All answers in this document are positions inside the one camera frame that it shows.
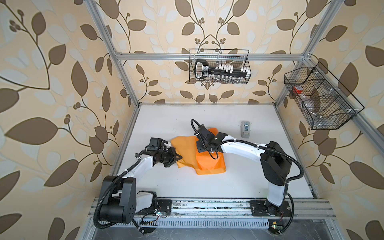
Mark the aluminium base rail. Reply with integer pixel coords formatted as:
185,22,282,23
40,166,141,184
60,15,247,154
134,198,336,229

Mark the red capped item in basket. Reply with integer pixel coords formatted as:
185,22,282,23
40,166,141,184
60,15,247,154
293,85,304,95

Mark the black wire basket right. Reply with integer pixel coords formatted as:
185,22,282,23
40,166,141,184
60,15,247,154
284,62,365,130

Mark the white tape dispenser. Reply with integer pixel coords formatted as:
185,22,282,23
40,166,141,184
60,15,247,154
241,121,251,139

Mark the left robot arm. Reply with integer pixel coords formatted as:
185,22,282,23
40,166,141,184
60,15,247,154
94,138,183,229

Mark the black wire basket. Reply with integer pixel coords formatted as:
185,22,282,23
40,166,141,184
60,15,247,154
284,62,365,130
189,48,252,85

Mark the orange wrapping paper sheet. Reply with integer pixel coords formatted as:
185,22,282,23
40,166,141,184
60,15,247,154
171,136,226,175

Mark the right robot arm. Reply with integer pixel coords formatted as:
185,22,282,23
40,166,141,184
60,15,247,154
193,125,292,216

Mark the black tool set in basket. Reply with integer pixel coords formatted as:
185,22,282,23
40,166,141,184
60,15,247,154
193,59,251,81

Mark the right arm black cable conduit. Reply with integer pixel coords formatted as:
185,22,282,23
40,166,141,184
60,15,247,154
190,119,305,235

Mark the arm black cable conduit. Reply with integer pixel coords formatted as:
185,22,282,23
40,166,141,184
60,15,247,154
190,119,305,235
93,158,142,230

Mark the black wire basket centre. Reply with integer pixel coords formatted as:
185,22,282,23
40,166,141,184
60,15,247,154
189,48,252,85

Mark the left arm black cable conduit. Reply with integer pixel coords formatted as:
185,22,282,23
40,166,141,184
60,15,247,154
93,158,142,230

